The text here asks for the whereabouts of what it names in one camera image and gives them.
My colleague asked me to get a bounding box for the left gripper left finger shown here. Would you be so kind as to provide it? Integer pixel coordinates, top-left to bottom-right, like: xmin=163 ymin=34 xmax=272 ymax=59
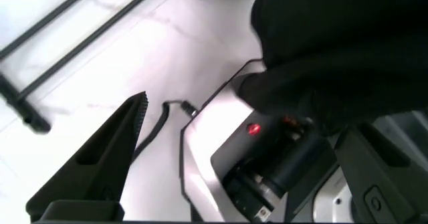
xmin=25 ymin=91 xmax=149 ymax=223

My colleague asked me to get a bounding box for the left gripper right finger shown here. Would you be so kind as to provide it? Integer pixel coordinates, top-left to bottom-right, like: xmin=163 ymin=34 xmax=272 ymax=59
xmin=334 ymin=123 xmax=428 ymax=224

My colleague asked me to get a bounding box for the black garment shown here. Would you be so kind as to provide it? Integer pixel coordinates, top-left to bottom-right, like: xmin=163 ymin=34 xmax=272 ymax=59
xmin=236 ymin=0 xmax=428 ymax=136

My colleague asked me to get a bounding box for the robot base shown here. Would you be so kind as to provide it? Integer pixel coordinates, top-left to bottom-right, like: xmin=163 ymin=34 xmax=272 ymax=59
xmin=179 ymin=58 xmax=428 ymax=223

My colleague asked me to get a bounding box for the black clothes rack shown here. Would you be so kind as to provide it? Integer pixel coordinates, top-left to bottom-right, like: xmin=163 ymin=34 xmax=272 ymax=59
xmin=0 ymin=0 xmax=210 ymax=134

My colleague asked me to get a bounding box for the black cable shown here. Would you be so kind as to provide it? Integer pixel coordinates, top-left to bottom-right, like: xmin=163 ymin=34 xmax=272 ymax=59
xmin=132 ymin=99 xmax=199 ymax=163

